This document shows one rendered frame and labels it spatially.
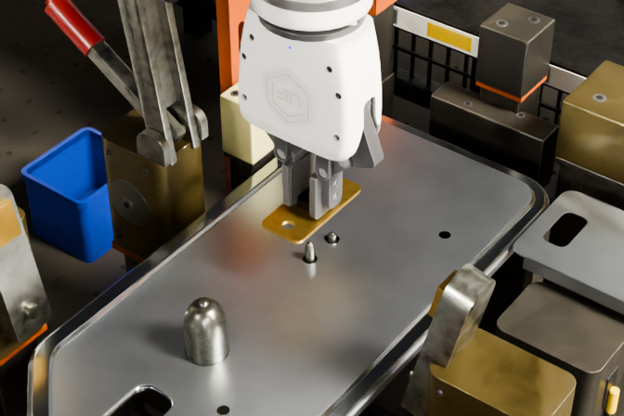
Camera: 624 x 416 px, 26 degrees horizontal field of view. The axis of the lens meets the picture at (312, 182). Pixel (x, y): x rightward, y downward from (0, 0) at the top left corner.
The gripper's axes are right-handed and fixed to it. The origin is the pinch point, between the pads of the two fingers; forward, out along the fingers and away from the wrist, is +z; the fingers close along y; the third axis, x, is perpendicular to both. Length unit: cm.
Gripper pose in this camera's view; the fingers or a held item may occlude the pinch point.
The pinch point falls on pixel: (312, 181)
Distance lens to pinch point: 102.5
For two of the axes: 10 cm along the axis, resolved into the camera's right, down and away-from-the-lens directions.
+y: 8.0, 3.7, -4.7
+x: 6.0, -5.0, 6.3
